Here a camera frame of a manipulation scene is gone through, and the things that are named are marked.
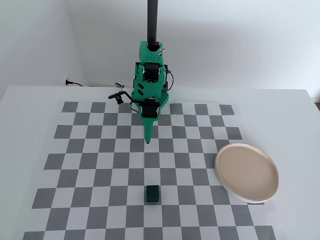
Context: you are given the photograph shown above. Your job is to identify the thin multicolour servo wire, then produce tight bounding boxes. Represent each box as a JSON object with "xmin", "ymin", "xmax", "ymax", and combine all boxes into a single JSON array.
[{"xmin": 128, "ymin": 100, "xmax": 141, "ymax": 114}]

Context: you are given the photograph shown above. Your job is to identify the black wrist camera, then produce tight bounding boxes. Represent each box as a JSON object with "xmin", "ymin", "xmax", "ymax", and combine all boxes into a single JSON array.
[{"xmin": 107, "ymin": 91, "xmax": 133, "ymax": 106}]

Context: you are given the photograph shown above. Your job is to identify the dark green cube dice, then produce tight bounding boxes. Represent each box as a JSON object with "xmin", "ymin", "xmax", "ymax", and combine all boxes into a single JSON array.
[{"xmin": 145, "ymin": 184, "xmax": 160, "ymax": 204}]

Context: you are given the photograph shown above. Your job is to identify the gripper body with black motor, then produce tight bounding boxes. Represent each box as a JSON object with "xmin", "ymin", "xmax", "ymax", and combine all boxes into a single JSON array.
[{"xmin": 136, "ymin": 98, "xmax": 161, "ymax": 119}]

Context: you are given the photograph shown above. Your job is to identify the grey white checkerboard mat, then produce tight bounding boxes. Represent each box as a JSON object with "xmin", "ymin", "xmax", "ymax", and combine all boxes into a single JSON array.
[{"xmin": 23, "ymin": 101, "xmax": 277, "ymax": 240}]

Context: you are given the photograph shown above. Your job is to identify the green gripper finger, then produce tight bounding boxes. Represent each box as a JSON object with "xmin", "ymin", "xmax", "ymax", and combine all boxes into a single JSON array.
[{"xmin": 141, "ymin": 116, "xmax": 157, "ymax": 145}]

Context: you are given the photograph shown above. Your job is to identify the black wall plug cable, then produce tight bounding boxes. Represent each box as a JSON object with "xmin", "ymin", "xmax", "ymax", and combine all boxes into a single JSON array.
[{"xmin": 65, "ymin": 79, "xmax": 84, "ymax": 88}]

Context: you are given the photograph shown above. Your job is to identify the beige round plate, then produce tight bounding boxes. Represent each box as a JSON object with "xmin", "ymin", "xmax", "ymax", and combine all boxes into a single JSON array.
[{"xmin": 214, "ymin": 143, "xmax": 280, "ymax": 204}]

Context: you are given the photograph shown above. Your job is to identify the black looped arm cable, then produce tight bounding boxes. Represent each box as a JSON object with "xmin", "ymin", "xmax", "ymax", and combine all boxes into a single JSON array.
[{"xmin": 165, "ymin": 70, "xmax": 175, "ymax": 91}]

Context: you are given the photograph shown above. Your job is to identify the black vertical pole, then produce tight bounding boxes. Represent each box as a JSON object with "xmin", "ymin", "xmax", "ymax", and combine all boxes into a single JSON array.
[{"xmin": 146, "ymin": 0, "xmax": 159, "ymax": 48}]

